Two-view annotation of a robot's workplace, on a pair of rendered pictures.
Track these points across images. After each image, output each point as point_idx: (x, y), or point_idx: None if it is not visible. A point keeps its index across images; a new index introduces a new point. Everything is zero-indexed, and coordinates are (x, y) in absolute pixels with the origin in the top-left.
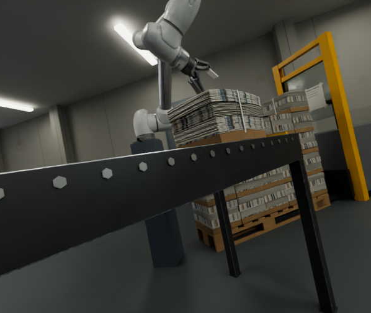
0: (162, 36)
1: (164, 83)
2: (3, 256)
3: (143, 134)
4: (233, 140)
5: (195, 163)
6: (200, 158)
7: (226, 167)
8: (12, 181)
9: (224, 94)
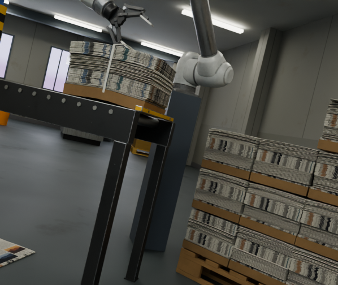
0: None
1: (194, 21)
2: None
3: (174, 82)
4: (79, 93)
5: None
6: None
7: (0, 96)
8: None
9: (90, 47)
